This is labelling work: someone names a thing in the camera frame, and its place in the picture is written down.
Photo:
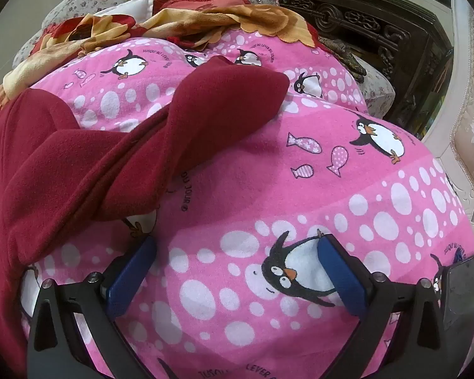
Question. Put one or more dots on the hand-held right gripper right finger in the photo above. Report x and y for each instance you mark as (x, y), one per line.
(339, 276)

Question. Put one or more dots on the dark red fleece garment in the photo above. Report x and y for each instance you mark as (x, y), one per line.
(83, 158)

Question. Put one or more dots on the dark carved wooden cabinet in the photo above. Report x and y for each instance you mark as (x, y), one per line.
(379, 27)

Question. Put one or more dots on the black smartphone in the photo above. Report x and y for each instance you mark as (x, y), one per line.
(462, 292)

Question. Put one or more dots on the red and yellow blanket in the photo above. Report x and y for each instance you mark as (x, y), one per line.
(221, 17)

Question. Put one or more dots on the pink penguin print blanket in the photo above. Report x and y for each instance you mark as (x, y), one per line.
(241, 173)

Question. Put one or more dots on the white pillow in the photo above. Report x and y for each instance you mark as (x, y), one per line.
(136, 6)

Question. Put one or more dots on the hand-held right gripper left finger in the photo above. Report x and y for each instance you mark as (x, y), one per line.
(131, 278)

